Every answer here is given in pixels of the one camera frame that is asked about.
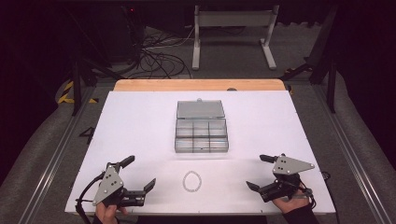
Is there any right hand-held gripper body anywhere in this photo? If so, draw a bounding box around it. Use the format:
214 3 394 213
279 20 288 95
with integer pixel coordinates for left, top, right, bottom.
259 153 316 203

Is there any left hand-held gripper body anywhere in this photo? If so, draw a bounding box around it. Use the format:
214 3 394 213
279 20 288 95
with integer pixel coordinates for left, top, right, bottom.
92 161 148 208

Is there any person's left hand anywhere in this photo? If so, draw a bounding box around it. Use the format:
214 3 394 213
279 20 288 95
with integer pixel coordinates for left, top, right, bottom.
94 201 129 224

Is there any person's right hand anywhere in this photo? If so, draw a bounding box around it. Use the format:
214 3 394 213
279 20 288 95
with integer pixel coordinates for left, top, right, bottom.
271 192 311 215

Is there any white board table cover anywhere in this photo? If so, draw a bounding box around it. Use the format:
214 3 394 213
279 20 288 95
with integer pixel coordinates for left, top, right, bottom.
64 90 336 217

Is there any clear plastic compartment box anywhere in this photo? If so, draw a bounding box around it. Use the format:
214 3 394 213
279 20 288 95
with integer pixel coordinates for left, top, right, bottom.
174 98 230 154

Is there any black metal stand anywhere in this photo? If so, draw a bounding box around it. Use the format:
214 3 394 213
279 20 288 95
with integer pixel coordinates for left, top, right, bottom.
279 6 340 115

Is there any black tripod stand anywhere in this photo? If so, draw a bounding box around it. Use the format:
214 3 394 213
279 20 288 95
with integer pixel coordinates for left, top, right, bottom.
69 46 124 117

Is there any yellow black hazard tape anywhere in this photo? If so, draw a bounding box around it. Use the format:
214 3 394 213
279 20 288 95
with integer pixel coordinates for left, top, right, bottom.
57 79 100 105

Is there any dark computer case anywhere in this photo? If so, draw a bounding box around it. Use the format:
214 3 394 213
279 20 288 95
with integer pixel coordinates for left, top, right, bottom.
99 4 146 63

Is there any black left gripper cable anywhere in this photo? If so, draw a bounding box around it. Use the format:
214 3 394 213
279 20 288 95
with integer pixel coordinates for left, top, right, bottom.
74 172 106 224

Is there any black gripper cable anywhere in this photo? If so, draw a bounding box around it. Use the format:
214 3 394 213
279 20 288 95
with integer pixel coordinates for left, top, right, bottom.
74 172 106 224
298 171 332 210

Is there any pale bead bracelet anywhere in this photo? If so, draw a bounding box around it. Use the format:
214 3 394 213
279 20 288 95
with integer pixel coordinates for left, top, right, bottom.
182 170 203 193

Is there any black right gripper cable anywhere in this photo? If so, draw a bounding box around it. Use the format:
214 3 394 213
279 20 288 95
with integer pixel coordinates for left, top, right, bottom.
298 171 332 210

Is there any aluminium floor rail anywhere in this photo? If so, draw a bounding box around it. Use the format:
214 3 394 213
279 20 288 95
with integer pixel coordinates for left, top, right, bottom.
17 87 97 224
312 84 391 224

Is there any tangle of black floor cables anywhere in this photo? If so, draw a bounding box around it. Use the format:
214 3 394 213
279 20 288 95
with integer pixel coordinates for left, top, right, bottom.
125 26 194 80

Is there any white metal stand frame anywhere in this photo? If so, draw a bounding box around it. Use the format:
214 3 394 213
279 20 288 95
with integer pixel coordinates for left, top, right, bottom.
191 4 280 71

